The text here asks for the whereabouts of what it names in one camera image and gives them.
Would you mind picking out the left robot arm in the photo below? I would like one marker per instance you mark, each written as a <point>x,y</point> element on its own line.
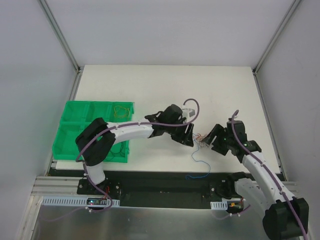
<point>97,139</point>

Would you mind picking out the aluminium frame post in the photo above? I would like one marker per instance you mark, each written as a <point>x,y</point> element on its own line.
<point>58,33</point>
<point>276,35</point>

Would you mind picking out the green compartment tray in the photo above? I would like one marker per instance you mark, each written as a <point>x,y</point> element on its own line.
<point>77,115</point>

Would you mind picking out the left white cable duct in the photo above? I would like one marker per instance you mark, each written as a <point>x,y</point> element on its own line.
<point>67,201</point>

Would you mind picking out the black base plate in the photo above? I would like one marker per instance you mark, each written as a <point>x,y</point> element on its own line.
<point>144,189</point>

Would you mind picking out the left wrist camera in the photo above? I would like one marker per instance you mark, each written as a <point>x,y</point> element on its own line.
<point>187,112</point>

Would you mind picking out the left aluminium frame post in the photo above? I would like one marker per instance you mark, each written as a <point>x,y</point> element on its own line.
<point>58,33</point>

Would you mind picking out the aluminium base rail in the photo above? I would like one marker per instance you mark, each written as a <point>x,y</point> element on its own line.
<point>55,186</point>

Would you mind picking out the right aluminium frame post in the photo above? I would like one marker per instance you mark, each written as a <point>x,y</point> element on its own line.
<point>276,35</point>

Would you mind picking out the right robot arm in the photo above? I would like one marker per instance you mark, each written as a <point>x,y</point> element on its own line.
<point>283,215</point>

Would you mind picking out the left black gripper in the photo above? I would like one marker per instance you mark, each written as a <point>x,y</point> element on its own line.
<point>182,132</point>

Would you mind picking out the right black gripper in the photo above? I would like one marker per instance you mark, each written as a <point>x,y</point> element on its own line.
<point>217,139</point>

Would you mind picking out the right white cable duct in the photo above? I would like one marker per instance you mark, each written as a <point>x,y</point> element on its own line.
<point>219,205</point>

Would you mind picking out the white cable duct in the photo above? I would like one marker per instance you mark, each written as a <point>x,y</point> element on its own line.
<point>67,201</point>
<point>219,205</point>

